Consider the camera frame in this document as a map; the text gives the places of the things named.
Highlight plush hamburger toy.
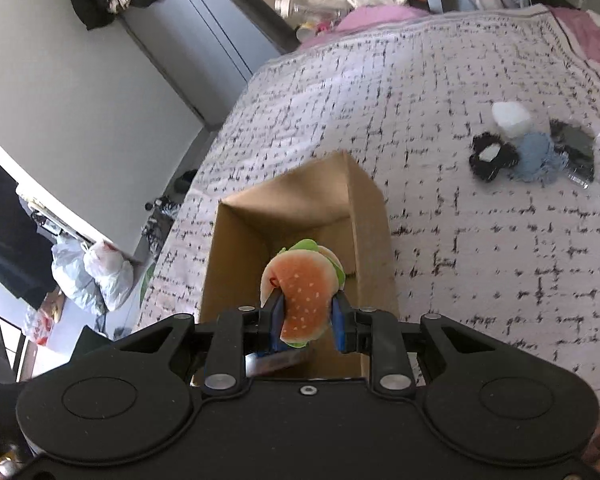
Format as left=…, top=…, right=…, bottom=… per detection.
left=260, top=238, right=346, bottom=348

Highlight brown cardboard box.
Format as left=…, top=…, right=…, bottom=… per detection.
left=191, top=149, right=401, bottom=386

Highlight shoes on floor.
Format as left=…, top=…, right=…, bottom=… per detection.
left=143, top=169, right=198, bottom=242

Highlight white plastic bags on floor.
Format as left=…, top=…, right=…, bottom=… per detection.
left=52, top=236, right=134, bottom=315

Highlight patterned white bed blanket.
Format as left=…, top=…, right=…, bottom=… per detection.
left=138, top=6, right=600, bottom=399

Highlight grey door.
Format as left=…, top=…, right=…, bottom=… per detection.
left=123, top=0, right=280, bottom=127

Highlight clear plastic bottle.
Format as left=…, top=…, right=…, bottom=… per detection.
left=274, top=0, right=352, bottom=25

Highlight pink bed sheet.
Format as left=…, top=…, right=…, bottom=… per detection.
left=303, top=6, right=600, bottom=462

